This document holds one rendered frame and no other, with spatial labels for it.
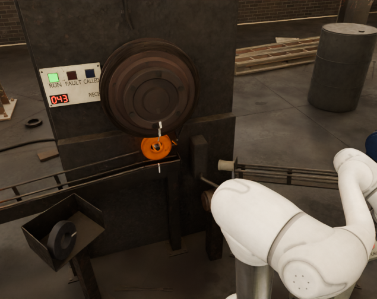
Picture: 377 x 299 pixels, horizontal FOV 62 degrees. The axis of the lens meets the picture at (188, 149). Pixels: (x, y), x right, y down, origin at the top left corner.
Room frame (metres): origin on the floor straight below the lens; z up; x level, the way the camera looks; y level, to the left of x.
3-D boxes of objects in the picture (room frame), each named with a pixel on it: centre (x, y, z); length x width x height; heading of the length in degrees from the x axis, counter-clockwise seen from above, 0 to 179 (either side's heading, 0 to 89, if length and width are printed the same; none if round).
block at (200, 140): (1.47, -0.06, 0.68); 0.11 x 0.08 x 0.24; 16
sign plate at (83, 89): (1.40, 0.52, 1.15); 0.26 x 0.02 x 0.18; 106
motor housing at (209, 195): (1.35, -0.19, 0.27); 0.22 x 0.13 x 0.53; 106
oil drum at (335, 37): (3.59, -1.80, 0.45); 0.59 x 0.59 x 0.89
